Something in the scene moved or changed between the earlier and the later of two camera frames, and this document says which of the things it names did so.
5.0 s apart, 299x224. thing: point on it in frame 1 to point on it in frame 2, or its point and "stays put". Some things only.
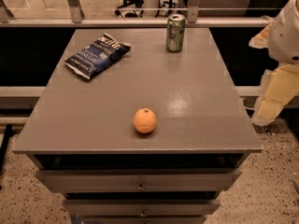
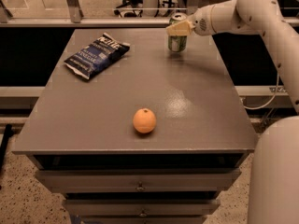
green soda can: [176, 33] stays put
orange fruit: [145, 120] stays put
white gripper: [286, 40] to [201, 23]
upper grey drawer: [139, 180] stays put
